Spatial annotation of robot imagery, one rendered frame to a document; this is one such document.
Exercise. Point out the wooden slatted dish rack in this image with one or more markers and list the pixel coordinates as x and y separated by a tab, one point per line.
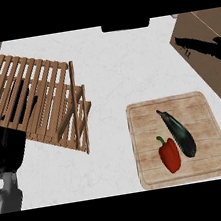
29	95

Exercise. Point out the dark purple eggplant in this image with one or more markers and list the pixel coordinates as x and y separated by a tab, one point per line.
181	134

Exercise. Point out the red bell pepper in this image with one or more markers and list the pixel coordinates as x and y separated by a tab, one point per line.
169	154

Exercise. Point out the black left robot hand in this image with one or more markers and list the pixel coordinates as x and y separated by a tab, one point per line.
8	145

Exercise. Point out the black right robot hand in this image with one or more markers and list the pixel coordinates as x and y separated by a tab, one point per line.
219	51

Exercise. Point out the black appliance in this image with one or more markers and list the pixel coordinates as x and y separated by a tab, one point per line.
125	25

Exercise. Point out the pale wooden cutting board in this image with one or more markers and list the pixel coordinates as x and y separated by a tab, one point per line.
179	138

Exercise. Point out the brown cardboard box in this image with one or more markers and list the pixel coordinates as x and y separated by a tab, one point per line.
203	47

